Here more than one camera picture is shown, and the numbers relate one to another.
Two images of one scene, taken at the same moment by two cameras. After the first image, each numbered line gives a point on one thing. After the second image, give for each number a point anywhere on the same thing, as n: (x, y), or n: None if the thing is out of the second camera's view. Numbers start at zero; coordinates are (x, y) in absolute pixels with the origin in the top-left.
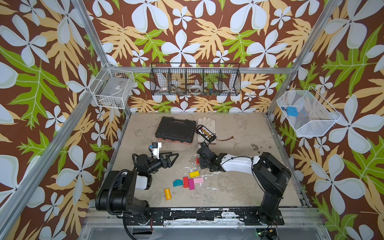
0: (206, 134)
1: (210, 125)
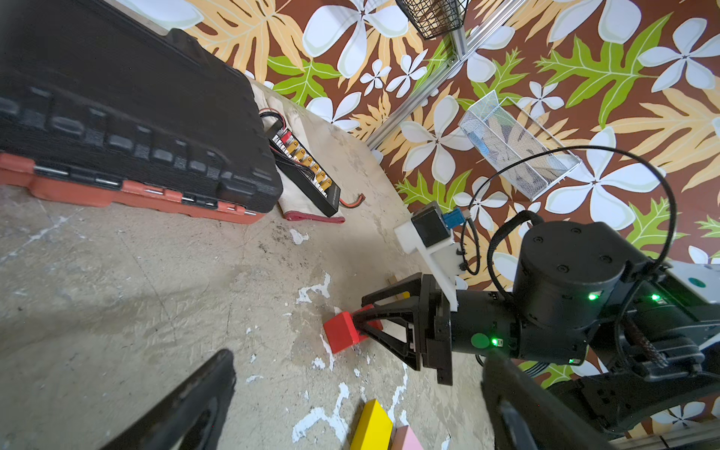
0: (306, 171)
1: (279, 109)
